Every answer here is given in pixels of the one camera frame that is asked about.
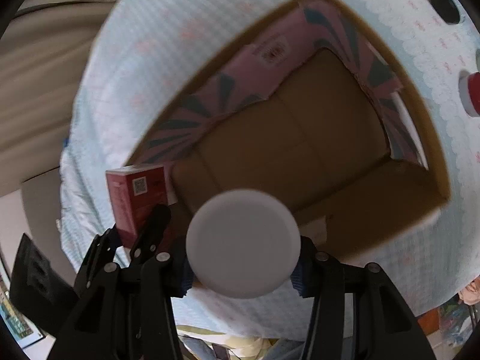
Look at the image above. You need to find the cardboard box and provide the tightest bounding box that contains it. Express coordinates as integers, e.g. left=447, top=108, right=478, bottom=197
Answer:
left=130, top=0, right=451, bottom=258

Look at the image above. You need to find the beige curtain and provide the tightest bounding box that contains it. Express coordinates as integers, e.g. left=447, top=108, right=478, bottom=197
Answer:
left=1, top=0, right=116, bottom=195

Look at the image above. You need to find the framed wall picture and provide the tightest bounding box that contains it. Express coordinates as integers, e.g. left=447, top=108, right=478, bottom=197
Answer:
left=0, top=261, right=46, bottom=350

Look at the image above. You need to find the white lid jar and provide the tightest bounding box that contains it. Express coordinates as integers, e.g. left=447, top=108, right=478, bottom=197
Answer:
left=185, top=189, right=301, bottom=299

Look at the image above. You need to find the grey headboard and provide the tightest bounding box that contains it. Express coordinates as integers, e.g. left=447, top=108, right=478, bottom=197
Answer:
left=20, top=167, right=76, bottom=285

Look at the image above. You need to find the red carton box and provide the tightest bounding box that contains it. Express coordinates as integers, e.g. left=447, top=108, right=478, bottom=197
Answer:
left=106, top=165, right=168, bottom=249

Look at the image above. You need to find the red cap jar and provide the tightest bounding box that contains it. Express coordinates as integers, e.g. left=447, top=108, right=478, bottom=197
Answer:
left=459, top=72, right=480, bottom=117

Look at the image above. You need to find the checkered floral bed sheet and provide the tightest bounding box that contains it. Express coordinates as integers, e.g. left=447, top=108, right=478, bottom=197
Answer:
left=58, top=0, right=480, bottom=342

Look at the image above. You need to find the small dark bottle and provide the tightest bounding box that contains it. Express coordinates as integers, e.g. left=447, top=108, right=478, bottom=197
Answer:
left=429, top=0, right=461, bottom=24

